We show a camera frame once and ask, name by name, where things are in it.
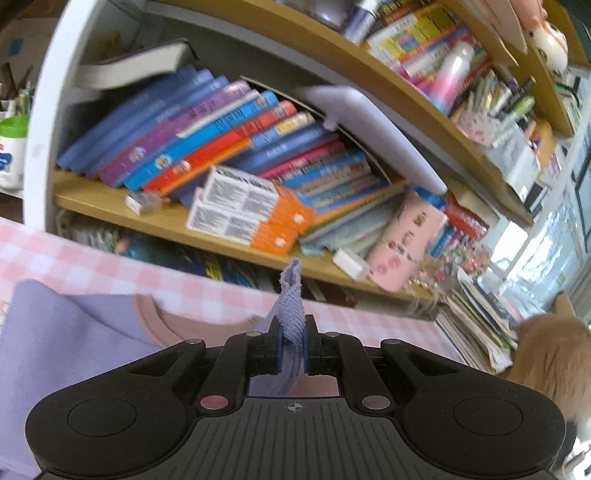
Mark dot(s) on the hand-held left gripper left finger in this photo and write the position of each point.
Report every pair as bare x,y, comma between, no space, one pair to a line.
278,344

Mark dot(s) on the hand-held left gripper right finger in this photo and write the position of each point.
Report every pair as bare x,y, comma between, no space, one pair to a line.
310,344

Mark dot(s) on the lavender knit garment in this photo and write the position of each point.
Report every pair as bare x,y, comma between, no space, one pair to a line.
69,350

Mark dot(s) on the small white box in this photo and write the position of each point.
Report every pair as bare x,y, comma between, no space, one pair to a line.
351,264

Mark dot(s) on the orange and white box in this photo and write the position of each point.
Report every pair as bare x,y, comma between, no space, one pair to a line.
221,226
249,194

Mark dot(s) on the pink patterned box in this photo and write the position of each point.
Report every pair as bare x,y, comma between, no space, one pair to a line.
406,244

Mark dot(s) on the row of thin picture books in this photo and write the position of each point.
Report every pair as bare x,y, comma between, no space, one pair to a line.
152,251

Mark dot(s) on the pile of magazines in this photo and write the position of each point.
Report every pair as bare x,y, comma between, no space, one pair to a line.
480,323

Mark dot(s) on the row of red books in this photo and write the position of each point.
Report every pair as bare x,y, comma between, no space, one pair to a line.
461,226

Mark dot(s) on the small white eraser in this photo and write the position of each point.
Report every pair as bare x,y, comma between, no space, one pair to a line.
141,203

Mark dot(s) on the pink checked printed blanket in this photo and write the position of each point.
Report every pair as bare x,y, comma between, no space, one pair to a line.
97,263

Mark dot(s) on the wooden bookshelf with white side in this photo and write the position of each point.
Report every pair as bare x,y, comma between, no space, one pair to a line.
115,203

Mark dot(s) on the row of colourful leaning books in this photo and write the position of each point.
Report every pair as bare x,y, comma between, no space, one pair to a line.
207,134

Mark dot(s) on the white plastic folder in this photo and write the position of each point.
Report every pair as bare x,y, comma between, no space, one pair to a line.
369,120

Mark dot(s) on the furry plush toy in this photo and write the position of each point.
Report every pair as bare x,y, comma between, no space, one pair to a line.
545,360

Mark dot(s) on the pink pen holder with pens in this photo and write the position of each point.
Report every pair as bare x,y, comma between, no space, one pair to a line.
480,124

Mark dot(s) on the white and pink bottle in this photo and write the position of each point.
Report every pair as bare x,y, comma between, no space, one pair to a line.
455,74

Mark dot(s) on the thick grey book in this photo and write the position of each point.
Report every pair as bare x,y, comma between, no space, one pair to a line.
134,62

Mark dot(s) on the stack of bright paperback books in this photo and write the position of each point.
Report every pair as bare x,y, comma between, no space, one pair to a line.
415,37

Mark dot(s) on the white jar with green lid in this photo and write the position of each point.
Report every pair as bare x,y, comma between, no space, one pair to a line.
11,152

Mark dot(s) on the white doll figure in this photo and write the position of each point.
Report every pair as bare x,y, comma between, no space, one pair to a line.
547,41

